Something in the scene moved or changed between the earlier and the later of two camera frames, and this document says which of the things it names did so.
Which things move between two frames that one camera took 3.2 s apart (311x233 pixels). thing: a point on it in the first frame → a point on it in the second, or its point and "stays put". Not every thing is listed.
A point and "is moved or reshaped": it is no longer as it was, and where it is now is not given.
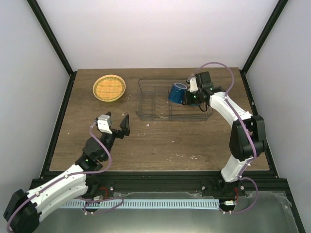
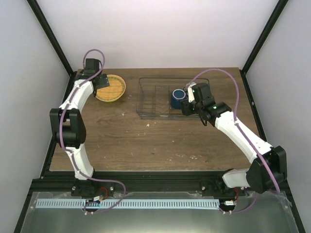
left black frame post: x=43 y=21 stays put
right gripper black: x=188 y=100 → x=185 y=110
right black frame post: x=273 y=19 stays put
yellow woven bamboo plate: x=109 y=88 stays put
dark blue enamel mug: x=177 y=92 is moved or reshaped
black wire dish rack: x=153 y=104 stays put
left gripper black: x=126 y=129 → x=103 y=81
